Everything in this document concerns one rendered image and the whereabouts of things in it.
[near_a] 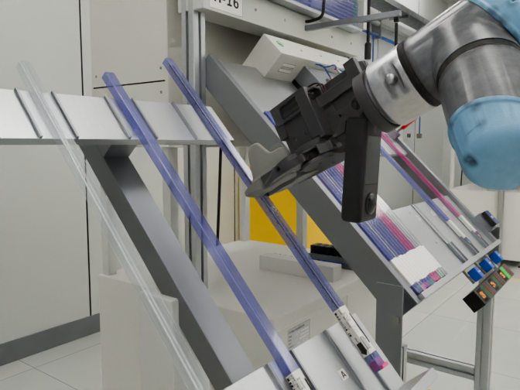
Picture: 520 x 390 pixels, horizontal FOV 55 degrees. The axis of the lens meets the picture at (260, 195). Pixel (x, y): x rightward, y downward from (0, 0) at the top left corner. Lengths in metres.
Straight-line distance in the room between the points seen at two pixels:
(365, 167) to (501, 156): 0.17
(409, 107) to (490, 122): 0.13
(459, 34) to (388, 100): 0.09
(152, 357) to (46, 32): 2.21
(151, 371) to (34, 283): 2.05
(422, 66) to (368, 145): 0.10
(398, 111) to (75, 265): 2.38
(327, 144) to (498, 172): 0.20
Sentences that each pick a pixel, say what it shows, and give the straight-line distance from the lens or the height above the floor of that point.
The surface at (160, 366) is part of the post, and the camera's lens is 0.62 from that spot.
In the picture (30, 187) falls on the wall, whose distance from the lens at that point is 2.58.
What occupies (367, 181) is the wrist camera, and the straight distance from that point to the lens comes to 0.55.
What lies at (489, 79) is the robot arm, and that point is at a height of 1.06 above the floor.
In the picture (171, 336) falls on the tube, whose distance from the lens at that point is 0.45.
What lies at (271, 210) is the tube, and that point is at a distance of 0.63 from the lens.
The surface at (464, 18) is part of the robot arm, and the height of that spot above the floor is 1.12.
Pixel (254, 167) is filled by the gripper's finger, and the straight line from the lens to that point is 0.61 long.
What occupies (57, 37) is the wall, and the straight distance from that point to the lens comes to 2.71.
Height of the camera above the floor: 1.01
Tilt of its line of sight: 6 degrees down
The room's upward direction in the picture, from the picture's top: straight up
